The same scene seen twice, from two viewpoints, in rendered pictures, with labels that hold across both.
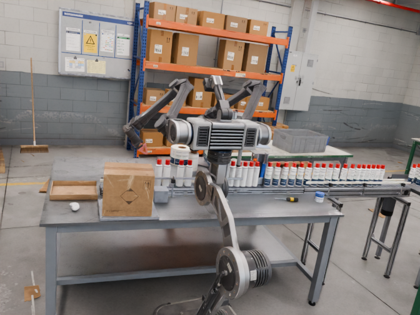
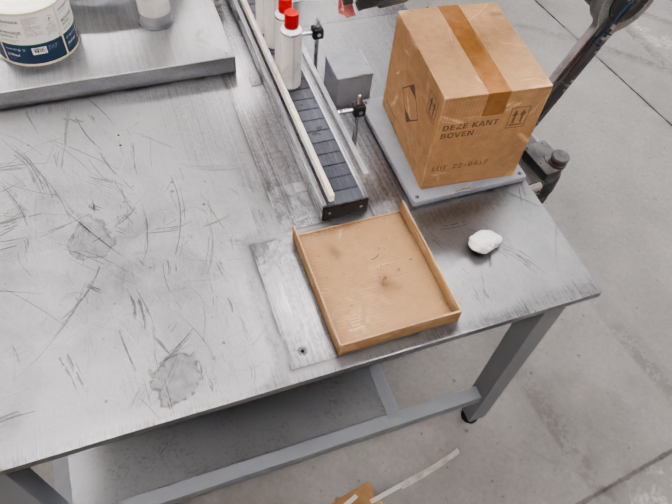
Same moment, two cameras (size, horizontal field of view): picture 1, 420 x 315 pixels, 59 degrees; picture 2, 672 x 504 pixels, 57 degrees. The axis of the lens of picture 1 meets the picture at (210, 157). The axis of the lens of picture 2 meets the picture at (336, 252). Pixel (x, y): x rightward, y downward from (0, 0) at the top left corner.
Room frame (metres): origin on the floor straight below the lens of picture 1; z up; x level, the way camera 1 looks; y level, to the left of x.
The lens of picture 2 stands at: (2.56, 1.62, 1.91)
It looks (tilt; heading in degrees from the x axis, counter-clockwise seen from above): 54 degrees down; 265
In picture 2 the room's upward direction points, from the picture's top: 7 degrees clockwise
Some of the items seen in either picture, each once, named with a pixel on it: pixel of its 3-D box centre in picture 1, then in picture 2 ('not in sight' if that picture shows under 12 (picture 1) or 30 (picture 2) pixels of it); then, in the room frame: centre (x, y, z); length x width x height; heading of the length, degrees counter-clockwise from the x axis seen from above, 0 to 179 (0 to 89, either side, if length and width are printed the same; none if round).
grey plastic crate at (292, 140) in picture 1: (299, 140); not in sight; (4.80, -1.13, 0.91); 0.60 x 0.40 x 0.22; 120
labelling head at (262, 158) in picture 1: (257, 167); not in sight; (2.98, -0.40, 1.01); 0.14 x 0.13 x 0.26; 110
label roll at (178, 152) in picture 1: (181, 155); (29, 16); (3.26, 0.26, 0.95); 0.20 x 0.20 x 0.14
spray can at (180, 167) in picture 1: (180, 173); (273, 10); (2.66, 0.21, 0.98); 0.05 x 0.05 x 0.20
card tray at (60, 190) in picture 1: (74, 189); (373, 271); (2.41, 0.90, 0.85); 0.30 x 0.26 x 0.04; 110
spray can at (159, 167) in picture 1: (158, 172); (290, 50); (2.61, 0.36, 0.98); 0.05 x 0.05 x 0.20
